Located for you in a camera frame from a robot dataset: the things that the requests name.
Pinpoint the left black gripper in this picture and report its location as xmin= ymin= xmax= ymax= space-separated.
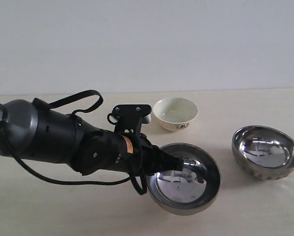
xmin=71 ymin=130 xmax=184 ymax=176

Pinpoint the smooth stainless steel bowl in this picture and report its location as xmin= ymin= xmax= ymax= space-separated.
xmin=147 ymin=143 xmax=222 ymax=216

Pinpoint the cream ceramic floral bowl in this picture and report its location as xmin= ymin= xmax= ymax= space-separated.
xmin=152 ymin=97 xmax=199 ymax=132

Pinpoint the ribbed stainless steel bowl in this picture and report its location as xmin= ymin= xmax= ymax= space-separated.
xmin=231 ymin=125 xmax=294 ymax=181

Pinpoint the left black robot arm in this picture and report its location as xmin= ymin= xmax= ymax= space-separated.
xmin=0 ymin=99 xmax=183 ymax=176

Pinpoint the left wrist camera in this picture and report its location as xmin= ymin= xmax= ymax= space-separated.
xmin=107 ymin=104 xmax=152 ymax=137

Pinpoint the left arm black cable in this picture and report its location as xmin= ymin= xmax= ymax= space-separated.
xmin=0 ymin=89 xmax=147 ymax=196

